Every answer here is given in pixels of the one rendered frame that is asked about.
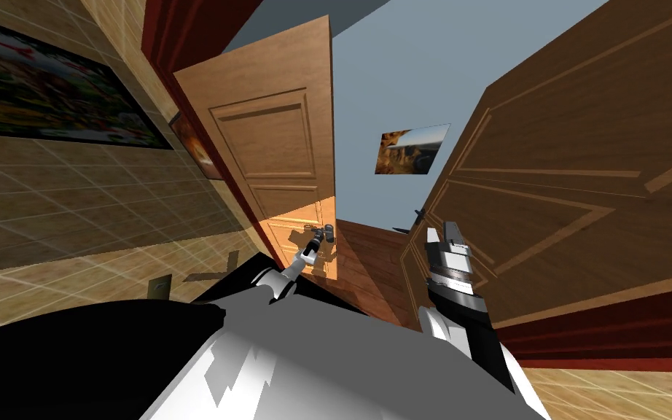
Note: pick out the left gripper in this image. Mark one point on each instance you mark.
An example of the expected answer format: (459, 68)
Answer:
(314, 244)

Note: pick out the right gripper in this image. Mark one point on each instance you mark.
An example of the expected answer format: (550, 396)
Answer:
(448, 255)

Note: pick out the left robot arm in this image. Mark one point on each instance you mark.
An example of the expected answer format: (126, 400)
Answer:
(68, 361)

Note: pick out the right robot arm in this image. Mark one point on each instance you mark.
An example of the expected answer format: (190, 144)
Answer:
(470, 326)

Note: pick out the light brown door leaf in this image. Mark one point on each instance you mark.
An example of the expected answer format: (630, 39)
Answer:
(266, 146)

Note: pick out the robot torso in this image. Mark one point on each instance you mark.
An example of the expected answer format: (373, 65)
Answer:
(336, 361)

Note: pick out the dark brown door leaf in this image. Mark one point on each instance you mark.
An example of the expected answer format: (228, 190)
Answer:
(575, 175)

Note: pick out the canyon landscape wall picture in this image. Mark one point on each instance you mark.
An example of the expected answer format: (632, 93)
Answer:
(409, 150)

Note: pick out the small orange wall picture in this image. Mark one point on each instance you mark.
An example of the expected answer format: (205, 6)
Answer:
(196, 146)

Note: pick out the grey wall switch plate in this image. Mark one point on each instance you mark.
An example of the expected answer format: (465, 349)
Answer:
(160, 287)

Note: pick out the large dark framed wall picture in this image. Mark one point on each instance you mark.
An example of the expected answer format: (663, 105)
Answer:
(38, 87)

